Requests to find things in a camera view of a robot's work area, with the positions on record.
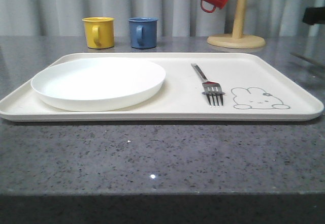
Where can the blue enamel mug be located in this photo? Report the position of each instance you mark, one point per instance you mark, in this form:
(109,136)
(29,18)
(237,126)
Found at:
(143,32)

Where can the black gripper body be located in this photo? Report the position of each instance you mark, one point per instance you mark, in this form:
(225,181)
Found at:
(314,15)

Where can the cream rabbit serving tray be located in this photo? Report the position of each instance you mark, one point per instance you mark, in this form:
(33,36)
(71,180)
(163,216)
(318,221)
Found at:
(253,89)

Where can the yellow enamel mug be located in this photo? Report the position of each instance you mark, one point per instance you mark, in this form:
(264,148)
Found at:
(99,32)

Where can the silver fork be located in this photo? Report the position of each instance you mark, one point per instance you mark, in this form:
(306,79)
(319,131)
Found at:
(212,90)

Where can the wooden mug tree stand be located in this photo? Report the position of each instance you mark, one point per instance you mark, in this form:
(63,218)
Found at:
(237,39)

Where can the white round plate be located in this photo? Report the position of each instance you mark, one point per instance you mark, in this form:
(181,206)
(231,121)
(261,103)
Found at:
(98,84)

